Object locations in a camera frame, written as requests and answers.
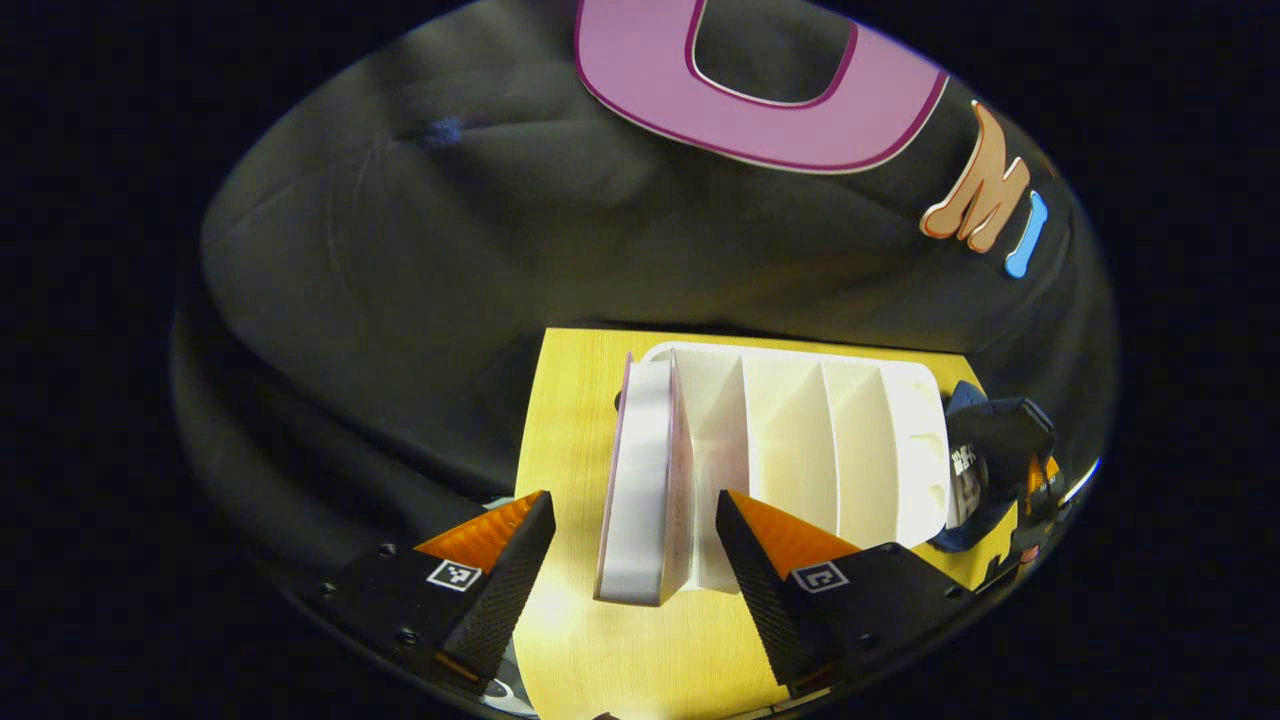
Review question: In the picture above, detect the black backdrop cloth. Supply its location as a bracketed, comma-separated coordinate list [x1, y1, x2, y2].
[170, 0, 1119, 641]

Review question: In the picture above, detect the pink book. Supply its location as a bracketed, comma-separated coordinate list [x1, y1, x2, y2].
[595, 350, 696, 608]

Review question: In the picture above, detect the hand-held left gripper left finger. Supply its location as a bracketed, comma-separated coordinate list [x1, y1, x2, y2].
[318, 490, 558, 696]

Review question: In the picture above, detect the black book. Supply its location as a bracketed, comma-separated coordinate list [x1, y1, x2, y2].
[940, 395, 1057, 553]

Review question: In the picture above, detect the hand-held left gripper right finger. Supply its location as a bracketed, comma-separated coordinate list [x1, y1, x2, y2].
[714, 489, 979, 701]

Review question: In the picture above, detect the white plastic bookshelf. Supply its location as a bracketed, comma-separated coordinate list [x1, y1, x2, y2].
[640, 340, 951, 591]

